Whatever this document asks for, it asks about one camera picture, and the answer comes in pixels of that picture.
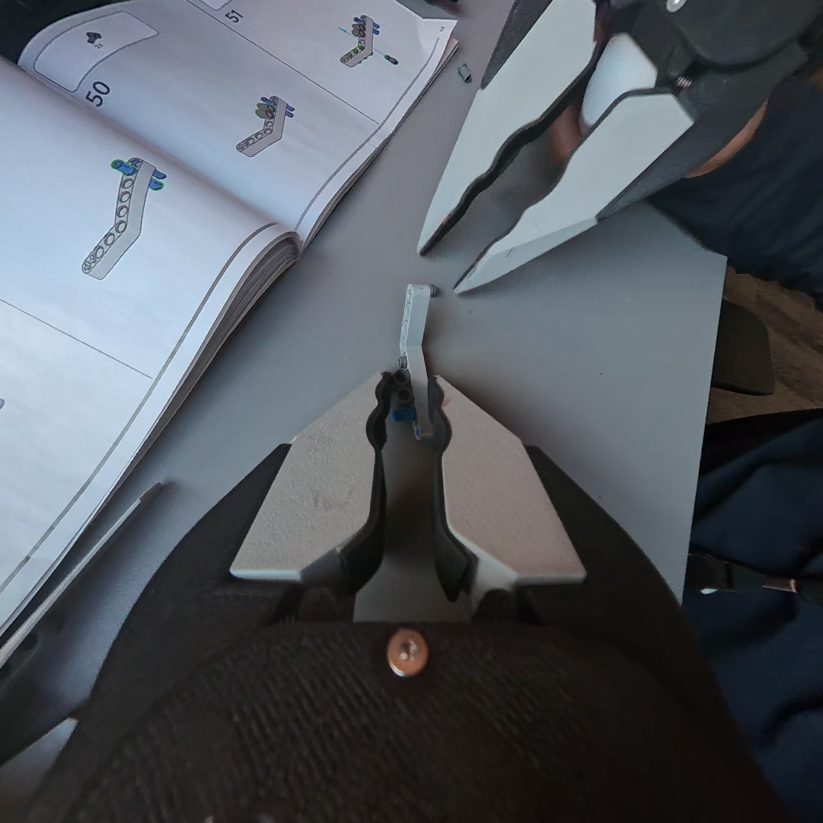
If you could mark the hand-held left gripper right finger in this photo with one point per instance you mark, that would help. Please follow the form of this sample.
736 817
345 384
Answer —
508 501

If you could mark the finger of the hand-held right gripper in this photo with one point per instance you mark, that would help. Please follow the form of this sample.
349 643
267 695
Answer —
514 96
617 161

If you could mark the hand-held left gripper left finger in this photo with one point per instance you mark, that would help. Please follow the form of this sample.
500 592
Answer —
308 501

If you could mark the light grey bent lego beam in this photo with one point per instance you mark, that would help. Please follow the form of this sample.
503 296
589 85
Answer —
415 321

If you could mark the person's right forearm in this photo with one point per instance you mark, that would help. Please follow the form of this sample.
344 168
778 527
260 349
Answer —
784 193

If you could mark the lego instruction booklet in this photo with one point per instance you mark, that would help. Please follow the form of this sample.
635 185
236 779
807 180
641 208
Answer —
193 225

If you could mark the person's right hand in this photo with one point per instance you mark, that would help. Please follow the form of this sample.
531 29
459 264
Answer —
730 148

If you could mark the thin grey flat board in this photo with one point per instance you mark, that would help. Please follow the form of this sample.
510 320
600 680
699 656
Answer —
83 559

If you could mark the person's navy clothing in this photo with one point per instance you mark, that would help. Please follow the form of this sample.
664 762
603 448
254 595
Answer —
759 675

